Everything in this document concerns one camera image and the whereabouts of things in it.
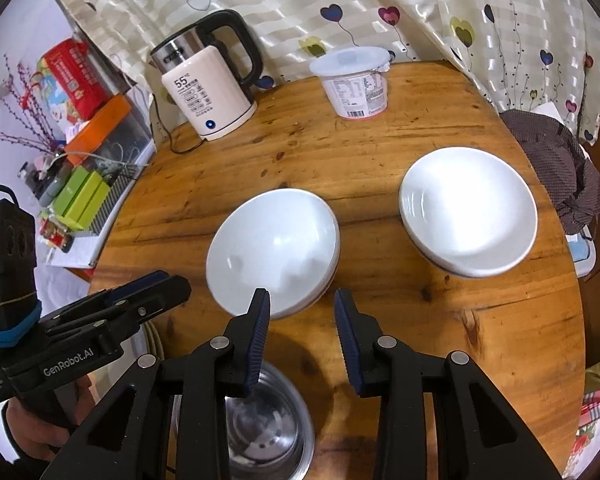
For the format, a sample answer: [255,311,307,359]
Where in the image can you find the person's left hand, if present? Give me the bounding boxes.
[2,375,95,468]

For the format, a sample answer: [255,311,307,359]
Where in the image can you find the red packet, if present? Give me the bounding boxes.
[42,39,112,111]

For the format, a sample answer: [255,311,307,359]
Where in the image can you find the stainless steel bowl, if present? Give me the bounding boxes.
[172,360,316,480]

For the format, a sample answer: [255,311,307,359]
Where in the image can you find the grey handheld device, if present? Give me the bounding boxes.
[37,167,73,206]

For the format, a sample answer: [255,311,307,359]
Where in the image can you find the zigzag patterned box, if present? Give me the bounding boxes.
[87,162,146,238]

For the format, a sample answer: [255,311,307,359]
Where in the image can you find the heart patterned curtain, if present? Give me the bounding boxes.
[55,0,600,146]

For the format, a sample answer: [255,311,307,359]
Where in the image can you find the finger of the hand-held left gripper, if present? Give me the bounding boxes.
[55,270,172,323]
[42,276,192,348]

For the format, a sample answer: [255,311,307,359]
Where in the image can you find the red figurine can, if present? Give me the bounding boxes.
[40,220,76,253]

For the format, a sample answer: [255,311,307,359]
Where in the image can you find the white cable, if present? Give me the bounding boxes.
[67,150,131,171]

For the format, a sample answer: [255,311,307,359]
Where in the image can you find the cream electric kettle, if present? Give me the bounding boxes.
[149,9,265,142]

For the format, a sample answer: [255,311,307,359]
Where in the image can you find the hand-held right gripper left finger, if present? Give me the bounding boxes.
[40,287,272,480]

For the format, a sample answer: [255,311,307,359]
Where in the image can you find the white blue plastic item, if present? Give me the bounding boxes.
[567,225,595,278]

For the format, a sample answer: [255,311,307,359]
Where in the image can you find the lime green box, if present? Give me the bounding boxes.
[55,170,112,231]

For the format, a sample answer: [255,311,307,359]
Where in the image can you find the white bowl with blue stripe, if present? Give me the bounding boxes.
[205,187,342,321]
[398,147,538,279]

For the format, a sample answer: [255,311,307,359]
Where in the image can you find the dark checked cloth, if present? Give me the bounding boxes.
[500,109,600,235]

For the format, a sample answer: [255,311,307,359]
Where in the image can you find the black kettle power cord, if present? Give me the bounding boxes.
[152,95,206,156]

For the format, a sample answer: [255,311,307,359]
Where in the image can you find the clear box with orange lid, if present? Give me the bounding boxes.
[62,94,156,171]

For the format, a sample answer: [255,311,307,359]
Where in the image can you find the white plastic tub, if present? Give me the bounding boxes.
[309,46,392,121]

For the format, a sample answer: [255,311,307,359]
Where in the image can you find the purple decorative branches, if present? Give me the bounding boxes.
[0,55,66,153]

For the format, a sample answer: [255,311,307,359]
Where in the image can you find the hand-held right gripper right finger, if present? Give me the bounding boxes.
[333,288,563,480]

